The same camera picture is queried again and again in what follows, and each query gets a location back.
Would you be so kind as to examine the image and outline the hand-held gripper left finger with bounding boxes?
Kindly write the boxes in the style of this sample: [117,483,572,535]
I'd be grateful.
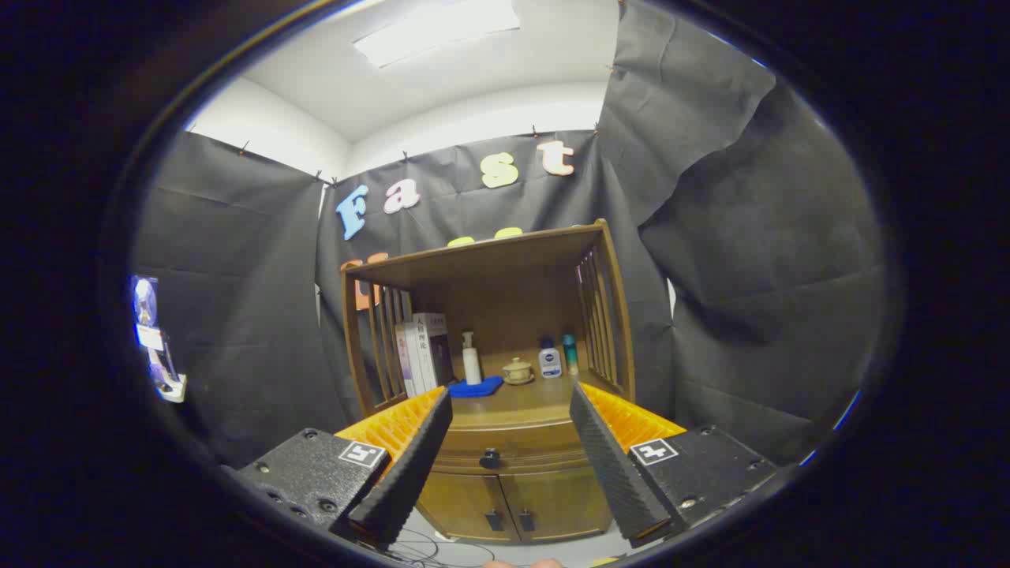
[237,385,455,549]

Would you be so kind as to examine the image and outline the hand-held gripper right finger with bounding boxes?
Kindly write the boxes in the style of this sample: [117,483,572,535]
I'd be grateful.
[568,382,778,549]

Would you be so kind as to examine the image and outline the wooden drawer with black knob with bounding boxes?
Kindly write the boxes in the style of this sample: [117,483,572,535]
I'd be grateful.
[426,422,608,476]

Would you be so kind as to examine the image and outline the wooden cabinet door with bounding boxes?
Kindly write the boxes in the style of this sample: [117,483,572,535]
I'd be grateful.
[417,472,519,544]
[499,464,615,542]

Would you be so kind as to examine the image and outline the wooden countertop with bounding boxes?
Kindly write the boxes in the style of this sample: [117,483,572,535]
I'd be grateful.
[371,369,632,431]

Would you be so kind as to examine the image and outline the wooden cabinet with slatted shelf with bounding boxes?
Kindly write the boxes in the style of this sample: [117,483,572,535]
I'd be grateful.
[341,219,638,545]

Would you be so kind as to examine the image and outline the blue folded cloth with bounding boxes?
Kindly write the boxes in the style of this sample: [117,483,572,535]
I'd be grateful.
[448,376,504,398]

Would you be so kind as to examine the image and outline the thin pale purple book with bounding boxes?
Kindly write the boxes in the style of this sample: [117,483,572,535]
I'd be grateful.
[395,325,416,399]

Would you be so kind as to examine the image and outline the thin white book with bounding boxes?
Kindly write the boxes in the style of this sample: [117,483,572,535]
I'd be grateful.
[402,321,428,396]

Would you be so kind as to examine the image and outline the white pump bottle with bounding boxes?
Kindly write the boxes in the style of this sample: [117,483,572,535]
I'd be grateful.
[462,331,483,386]

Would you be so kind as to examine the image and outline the thick white book dark cover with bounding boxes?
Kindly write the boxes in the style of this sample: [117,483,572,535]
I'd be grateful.
[412,313,455,393]

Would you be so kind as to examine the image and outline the thin black floor cables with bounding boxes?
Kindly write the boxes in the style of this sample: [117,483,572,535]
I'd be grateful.
[387,527,499,568]

